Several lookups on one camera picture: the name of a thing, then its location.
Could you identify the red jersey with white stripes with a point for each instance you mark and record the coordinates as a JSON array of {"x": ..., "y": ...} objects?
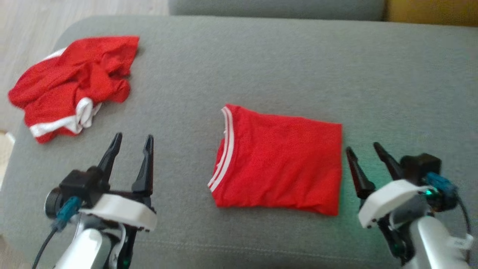
[{"x": 280, "y": 160}]

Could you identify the large yellow sofa cushion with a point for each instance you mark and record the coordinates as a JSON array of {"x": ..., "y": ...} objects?
[{"x": 433, "y": 11}]

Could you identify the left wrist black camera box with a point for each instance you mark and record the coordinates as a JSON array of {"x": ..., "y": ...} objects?
[{"x": 80, "y": 185}]

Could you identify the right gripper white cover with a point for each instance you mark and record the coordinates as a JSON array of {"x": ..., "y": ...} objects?
[{"x": 384, "y": 200}]

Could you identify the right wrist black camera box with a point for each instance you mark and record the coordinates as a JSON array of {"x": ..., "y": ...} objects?
[{"x": 420, "y": 164}]

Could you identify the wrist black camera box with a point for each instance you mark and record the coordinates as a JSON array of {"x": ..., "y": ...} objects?
[
  {"x": 420, "y": 164},
  {"x": 80, "y": 185}
]

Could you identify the grey sofa back cushion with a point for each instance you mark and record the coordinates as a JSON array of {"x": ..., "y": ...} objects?
[{"x": 276, "y": 6}]

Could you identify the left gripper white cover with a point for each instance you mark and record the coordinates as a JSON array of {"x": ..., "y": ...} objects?
[{"x": 119, "y": 211}]

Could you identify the grey fabric sofa seat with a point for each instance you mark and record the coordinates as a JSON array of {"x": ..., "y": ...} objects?
[{"x": 261, "y": 67}]

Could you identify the red shorts with white trim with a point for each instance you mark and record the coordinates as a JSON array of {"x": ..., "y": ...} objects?
[{"x": 63, "y": 89}]

